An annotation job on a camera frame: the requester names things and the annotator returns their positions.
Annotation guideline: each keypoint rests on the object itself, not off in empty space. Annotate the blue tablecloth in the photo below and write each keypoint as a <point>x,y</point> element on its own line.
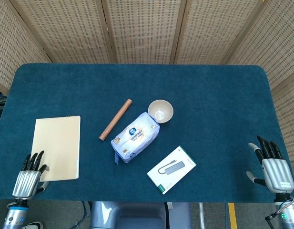
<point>208,95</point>

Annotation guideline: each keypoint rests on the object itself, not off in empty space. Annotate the yellow floor tape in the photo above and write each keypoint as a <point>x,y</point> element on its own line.
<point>232,215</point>

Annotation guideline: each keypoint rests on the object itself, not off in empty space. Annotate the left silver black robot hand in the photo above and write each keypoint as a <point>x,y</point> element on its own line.
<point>26,181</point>

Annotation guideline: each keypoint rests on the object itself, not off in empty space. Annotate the cream spiral notebook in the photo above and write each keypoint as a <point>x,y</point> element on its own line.
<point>58,148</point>

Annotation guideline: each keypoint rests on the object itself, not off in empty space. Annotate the blue white tissue pack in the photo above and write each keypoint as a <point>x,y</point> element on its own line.
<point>137,138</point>

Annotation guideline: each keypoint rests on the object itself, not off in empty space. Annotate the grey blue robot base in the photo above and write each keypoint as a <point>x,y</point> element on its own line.
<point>137,214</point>

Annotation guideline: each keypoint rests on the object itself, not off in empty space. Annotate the beige bowl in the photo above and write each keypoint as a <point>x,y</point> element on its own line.
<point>164,108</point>

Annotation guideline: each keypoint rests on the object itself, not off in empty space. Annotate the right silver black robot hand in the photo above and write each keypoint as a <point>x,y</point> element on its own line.
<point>277,171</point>

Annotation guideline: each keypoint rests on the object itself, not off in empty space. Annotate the woven folding screen panel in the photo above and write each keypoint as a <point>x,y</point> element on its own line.
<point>144,31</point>
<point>11,47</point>
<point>213,31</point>
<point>65,31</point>
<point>280,59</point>

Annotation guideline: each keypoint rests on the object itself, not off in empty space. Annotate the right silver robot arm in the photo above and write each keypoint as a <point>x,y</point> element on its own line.
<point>288,214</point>

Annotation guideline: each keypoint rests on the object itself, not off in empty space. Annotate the black white shoe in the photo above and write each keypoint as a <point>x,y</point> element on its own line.
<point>33,225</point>

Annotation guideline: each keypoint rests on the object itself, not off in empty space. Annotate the wooden rolling pin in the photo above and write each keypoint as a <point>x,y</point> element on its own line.
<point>115,119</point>

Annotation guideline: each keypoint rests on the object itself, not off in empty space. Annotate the white USB hub box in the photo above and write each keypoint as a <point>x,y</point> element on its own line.
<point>173,169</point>

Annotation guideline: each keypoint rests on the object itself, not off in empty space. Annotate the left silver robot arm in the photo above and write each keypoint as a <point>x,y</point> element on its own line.
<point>15,214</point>

